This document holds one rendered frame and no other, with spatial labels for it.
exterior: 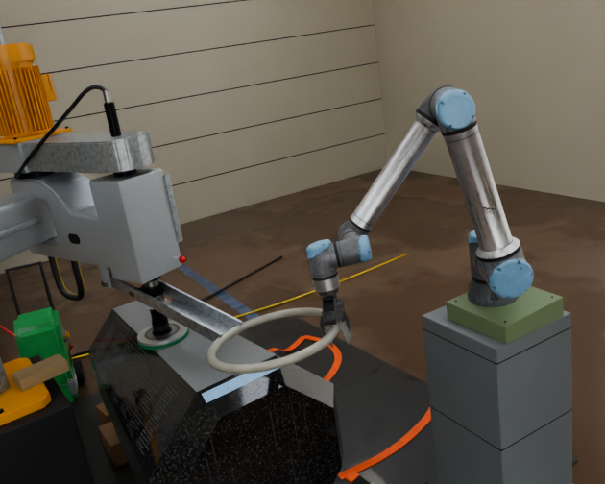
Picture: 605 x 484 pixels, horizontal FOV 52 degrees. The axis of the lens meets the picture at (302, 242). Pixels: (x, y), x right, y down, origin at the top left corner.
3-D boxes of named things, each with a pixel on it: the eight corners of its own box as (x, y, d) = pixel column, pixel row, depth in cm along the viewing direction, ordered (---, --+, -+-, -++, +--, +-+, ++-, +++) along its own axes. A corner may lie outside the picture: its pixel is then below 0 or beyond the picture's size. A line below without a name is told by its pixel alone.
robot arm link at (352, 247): (366, 228, 219) (331, 235, 220) (370, 239, 209) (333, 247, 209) (371, 252, 223) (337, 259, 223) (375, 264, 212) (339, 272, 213)
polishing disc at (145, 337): (129, 337, 269) (128, 334, 269) (171, 318, 282) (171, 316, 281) (153, 350, 253) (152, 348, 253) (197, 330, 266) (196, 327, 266)
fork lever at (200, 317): (98, 286, 268) (97, 276, 266) (133, 270, 282) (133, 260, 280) (213, 350, 232) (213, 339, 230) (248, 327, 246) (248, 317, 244)
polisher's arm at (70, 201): (35, 274, 300) (6, 175, 285) (76, 257, 317) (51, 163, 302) (129, 295, 255) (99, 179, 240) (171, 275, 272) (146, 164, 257)
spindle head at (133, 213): (91, 280, 268) (64, 180, 254) (133, 262, 284) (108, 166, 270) (143, 292, 245) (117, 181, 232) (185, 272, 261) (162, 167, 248)
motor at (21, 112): (-16, 144, 280) (-44, 53, 268) (46, 131, 303) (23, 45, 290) (14, 144, 263) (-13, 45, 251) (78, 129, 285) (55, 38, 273)
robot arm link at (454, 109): (523, 272, 228) (463, 77, 203) (542, 292, 211) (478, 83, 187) (483, 287, 229) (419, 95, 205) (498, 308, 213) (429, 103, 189)
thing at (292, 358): (181, 367, 222) (178, 359, 222) (269, 311, 258) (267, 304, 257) (281, 382, 191) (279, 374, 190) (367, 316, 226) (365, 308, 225)
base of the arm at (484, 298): (492, 280, 253) (490, 258, 250) (529, 294, 237) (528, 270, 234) (457, 297, 245) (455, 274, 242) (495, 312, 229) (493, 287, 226)
